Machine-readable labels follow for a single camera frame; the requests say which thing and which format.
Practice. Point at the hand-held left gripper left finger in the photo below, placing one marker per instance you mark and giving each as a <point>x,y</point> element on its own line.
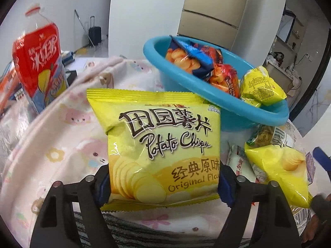
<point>103,186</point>

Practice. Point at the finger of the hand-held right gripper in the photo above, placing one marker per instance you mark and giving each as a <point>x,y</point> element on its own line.
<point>320,202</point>
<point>322,159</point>

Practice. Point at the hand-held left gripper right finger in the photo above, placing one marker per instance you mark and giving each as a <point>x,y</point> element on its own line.
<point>225,186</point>

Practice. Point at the purple drink carton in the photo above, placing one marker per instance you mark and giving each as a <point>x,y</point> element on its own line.
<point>310,165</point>

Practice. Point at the white snack packet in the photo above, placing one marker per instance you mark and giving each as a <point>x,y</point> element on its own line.
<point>239,165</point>

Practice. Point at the yellow potato chip packet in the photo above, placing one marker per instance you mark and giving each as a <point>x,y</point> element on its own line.
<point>281,170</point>
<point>160,147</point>

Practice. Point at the green striped snack packet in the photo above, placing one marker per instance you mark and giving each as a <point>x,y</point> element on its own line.
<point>274,134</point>

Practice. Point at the teal plastic basin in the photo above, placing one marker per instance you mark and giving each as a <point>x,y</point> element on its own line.
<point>232,116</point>

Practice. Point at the large yellow snack bag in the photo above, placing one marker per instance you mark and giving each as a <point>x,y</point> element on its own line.
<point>261,87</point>

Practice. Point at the red snack bag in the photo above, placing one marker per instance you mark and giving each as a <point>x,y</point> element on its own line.
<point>225,80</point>

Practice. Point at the dark blue chip bag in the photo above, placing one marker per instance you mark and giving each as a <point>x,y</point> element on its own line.
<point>188,56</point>

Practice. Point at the person's right hand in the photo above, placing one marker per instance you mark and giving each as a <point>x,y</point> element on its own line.
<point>316,230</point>

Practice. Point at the pink printed tablecloth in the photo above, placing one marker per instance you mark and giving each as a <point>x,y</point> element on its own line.
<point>64,139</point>

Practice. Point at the beige washbasin cabinet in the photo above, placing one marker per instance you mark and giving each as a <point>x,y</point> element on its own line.
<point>291,78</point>

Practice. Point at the bathroom mirror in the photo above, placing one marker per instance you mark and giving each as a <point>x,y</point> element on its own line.
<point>285,28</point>

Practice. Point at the orange box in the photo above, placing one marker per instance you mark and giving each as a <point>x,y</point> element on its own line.
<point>7,82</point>

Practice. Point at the red drink bottle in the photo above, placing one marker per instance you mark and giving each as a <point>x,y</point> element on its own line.
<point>36,56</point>

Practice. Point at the black suitcase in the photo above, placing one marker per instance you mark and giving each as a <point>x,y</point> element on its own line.
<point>94,35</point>

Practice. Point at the mop pole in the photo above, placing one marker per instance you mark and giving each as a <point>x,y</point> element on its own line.
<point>82,27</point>

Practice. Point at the gold refrigerator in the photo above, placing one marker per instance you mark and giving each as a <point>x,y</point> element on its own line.
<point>214,13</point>

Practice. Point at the white wall socket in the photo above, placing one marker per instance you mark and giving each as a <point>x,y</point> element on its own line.
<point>307,56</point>

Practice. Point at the wooden wall shelf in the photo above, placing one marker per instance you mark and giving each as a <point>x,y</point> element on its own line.
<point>297,31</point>

